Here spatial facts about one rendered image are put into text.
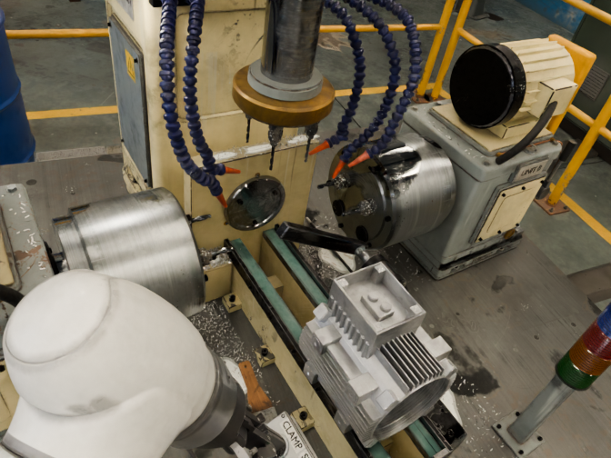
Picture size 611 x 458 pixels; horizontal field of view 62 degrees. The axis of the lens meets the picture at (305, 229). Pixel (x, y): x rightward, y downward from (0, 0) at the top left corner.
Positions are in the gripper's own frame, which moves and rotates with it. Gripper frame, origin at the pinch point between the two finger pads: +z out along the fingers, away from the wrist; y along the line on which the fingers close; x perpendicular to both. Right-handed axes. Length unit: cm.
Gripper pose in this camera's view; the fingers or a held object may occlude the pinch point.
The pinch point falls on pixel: (265, 441)
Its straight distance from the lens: 70.5
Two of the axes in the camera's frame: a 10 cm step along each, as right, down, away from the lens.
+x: -8.2, 5.7, -1.1
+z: 2.6, 5.3, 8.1
